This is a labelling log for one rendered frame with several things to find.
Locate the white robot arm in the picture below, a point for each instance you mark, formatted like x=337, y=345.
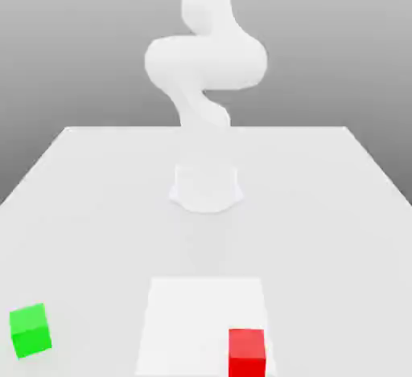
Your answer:
x=206, y=62

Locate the small red cube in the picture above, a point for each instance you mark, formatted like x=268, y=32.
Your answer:
x=247, y=354

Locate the small green cube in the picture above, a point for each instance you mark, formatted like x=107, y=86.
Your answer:
x=30, y=332

